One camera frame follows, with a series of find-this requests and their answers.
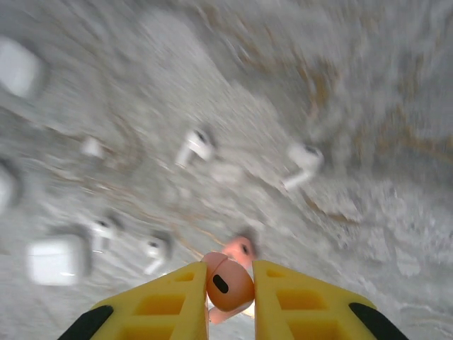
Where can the white earbud charging case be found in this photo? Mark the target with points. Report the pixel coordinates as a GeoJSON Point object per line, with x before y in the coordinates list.
{"type": "Point", "coordinates": [17, 69]}
{"type": "Point", "coordinates": [4, 191]}
{"type": "Point", "coordinates": [56, 260]}

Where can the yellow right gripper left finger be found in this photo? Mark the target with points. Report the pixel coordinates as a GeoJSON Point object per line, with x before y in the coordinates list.
{"type": "Point", "coordinates": [166, 304]}

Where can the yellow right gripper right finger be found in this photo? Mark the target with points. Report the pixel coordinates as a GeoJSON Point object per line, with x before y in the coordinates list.
{"type": "Point", "coordinates": [301, 308]}

